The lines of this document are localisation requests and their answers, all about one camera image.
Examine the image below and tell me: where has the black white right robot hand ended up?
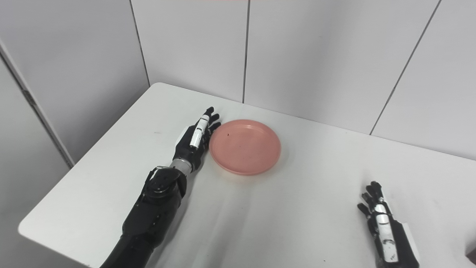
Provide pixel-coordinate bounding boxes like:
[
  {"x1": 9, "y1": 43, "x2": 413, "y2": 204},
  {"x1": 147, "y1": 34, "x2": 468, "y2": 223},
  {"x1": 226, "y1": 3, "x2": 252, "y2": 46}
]
[{"x1": 357, "y1": 181, "x2": 421, "y2": 268}]

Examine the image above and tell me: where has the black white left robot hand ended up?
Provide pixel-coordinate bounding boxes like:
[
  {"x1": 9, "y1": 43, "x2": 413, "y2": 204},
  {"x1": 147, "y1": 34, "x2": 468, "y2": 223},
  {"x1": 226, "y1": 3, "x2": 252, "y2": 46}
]
[{"x1": 173, "y1": 107, "x2": 222, "y2": 173}]

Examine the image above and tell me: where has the pink round plate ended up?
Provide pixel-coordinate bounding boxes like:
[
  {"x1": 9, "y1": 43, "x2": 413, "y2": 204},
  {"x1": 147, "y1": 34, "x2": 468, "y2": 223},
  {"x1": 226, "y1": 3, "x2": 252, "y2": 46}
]
[{"x1": 209, "y1": 119, "x2": 282, "y2": 176}]

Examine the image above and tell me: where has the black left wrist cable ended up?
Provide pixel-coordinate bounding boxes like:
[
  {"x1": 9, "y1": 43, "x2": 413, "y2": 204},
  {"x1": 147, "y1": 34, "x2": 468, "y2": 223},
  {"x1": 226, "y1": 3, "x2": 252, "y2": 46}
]
[{"x1": 143, "y1": 166, "x2": 168, "y2": 196}]

